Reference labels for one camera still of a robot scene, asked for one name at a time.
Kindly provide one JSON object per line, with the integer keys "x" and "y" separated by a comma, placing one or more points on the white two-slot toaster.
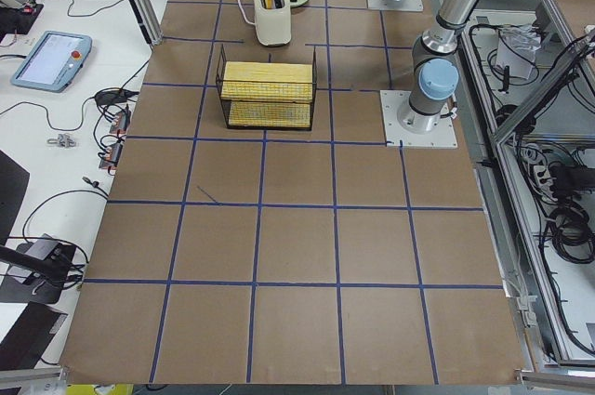
{"x": 273, "y": 26}

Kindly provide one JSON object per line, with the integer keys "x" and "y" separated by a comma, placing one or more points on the wooden board in basket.
{"x": 267, "y": 83}

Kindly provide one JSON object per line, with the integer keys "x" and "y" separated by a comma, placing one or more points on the near teach pendant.
{"x": 53, "y": 62}

